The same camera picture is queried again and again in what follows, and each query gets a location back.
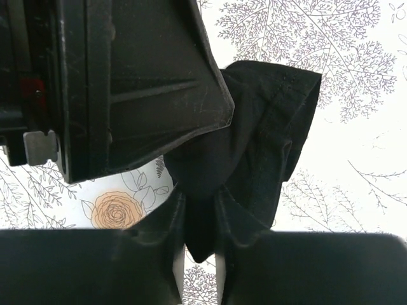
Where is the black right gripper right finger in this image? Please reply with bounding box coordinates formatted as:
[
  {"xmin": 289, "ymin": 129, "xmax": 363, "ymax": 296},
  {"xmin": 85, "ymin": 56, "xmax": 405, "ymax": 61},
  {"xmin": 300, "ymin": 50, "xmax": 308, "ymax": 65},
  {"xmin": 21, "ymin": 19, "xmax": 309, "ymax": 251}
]
[{"xmin": 213, "ymin": 186, "xmax": 407, "ymax": 305}]

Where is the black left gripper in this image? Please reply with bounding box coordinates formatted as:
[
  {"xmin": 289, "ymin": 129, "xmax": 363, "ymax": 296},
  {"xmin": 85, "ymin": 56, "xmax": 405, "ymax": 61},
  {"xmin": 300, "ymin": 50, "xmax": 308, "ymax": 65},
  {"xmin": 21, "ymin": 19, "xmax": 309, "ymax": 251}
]
[{"xmin": 1, "ymin": 1, "xmax": 68, "ymax": 167}]

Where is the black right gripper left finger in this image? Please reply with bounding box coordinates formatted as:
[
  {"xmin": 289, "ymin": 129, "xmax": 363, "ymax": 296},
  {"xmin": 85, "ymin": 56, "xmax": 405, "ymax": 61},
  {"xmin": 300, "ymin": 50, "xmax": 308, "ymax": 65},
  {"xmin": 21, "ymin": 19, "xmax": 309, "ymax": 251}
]
[{"xmin": 1, "ymin": 189, "xmax": 185, "ymax": 304}]

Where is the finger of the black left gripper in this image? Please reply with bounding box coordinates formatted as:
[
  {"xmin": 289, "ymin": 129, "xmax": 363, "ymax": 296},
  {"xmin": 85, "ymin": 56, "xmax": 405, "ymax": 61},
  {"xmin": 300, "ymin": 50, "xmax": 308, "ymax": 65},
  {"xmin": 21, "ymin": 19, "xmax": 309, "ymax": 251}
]
[{"xmin": 57, "ymin": 1, "xmax": 234, "ymax": 183}]

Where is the black underwear beige waistband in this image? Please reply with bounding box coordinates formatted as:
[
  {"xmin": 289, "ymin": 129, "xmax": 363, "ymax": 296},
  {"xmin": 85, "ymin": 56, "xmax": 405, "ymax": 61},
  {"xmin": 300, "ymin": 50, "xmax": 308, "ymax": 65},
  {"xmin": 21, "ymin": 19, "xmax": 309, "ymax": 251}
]
[{"xmin": 163, "ymin": 61, "xmax": 322, "ymax": 263}]

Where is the floral patterned table mat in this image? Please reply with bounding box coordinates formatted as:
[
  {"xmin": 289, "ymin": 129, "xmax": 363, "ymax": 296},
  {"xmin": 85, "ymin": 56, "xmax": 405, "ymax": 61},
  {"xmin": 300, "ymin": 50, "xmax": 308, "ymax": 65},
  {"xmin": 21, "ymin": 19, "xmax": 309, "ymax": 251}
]
[{"xmin": 1, "ymin": 1, "xmax": 396, "ymax": 304}]

